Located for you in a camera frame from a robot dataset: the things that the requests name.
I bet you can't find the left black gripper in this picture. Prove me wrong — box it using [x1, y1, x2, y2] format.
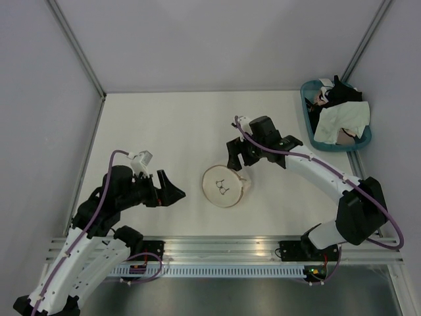
[118, 169, 186, 209]

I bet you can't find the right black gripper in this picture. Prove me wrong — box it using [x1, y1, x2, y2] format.
[226, 131, 266, 171]

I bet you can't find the round white mesh laundry bag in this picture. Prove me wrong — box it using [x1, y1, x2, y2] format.
[201, 165, 252, 208]

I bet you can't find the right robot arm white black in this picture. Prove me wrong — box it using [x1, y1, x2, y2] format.
[226, 116, 388, 260]

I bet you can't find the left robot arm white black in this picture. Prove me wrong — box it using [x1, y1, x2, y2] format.
[13, 165, 186, 315]

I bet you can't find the blue plastic basket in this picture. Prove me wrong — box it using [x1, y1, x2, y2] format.
[300, 76, 372, 152]

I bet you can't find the beige garment in basket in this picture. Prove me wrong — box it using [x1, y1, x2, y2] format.
[336, 128, 358, 145]

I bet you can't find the black garment in basket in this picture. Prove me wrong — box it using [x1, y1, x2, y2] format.
[305, 75, 362, 133]

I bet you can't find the pale green cloth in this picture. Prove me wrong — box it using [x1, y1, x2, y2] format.
[314, 101, 370, 144]

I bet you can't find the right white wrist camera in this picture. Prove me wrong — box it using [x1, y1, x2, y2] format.
[231, 116, 253, 134]

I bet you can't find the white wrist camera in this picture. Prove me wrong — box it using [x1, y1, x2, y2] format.
[128, 150, 153, 176]
[231, 116, 253, 134]

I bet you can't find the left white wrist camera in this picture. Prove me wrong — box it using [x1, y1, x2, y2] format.
[128, 150, 153, 176]

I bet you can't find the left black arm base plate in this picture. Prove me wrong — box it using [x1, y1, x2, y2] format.
[129, 240, 165, 262]

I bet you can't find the white slotted cable duct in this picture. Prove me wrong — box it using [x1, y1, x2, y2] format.
[109, 264, 305, 278]

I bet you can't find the front aluminium rail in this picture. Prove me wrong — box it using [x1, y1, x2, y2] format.
[144, 236, 403, 265]

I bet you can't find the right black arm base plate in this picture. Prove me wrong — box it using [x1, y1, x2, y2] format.
[279, 240, 311, 262]

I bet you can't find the right aluminium frame post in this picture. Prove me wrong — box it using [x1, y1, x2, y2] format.
[341, 0, 395, 82]

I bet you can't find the aluminium frame post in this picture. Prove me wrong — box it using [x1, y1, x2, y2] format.
[341, 0, 395, 82]
[44, 0, 107, 99]

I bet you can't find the left aluminium frame post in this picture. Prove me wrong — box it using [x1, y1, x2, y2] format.
[44, 0, 107, 99]

